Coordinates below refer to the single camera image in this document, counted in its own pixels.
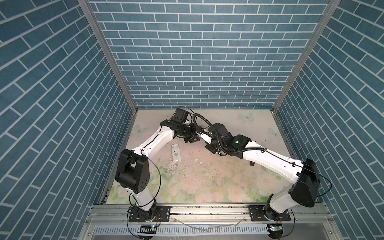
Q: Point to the left aluminium corner post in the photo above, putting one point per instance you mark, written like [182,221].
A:
[94,24]

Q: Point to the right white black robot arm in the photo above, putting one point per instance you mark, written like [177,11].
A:
[303,176]

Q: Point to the right aluminium corner post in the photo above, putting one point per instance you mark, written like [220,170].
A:
[318,30]

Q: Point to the white vented strip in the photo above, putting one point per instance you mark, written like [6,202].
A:
[184,231]

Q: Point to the grey white remote control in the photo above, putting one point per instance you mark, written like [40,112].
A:
[206,138]

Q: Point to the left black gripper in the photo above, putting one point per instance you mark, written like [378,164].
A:
[193,135]

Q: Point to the right controller board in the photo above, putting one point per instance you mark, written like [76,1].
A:
[275,231]

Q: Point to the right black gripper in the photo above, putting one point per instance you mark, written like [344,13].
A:
[208,147]

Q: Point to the controller board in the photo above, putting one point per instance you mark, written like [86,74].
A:
[275,231]
[146,232]

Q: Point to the left controller board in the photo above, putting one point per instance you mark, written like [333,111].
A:
[146,232]

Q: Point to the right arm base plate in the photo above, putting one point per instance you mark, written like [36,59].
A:
[260,213]

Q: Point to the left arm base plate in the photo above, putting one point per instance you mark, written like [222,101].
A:
[137,215]

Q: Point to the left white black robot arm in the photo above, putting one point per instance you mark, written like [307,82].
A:
[133,170]

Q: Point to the aluminium corner post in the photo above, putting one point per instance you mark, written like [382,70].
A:
[318,30]
[94,24]

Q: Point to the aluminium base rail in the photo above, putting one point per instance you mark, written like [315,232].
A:
[206,214]

